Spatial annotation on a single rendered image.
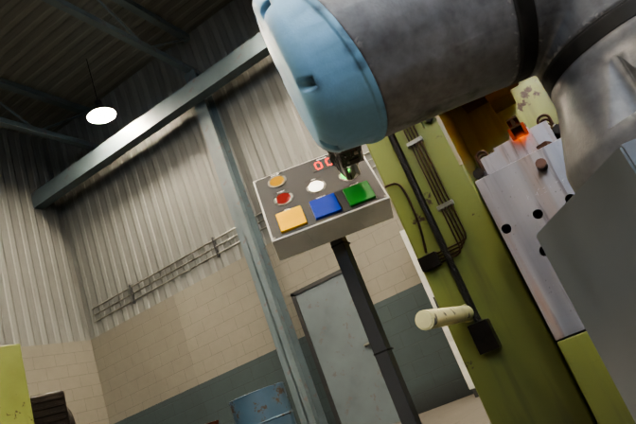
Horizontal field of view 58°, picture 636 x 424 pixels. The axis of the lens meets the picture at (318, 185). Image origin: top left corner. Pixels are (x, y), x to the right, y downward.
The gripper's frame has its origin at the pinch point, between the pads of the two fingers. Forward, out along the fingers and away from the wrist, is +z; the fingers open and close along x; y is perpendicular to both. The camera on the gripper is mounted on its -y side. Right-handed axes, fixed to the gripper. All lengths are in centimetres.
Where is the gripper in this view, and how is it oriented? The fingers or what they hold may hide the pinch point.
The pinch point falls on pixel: (349, 173)
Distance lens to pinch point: 162.0
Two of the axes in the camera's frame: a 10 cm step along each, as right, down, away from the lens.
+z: 2.3, 7.3, 6.4
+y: 2.7, 5.9, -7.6
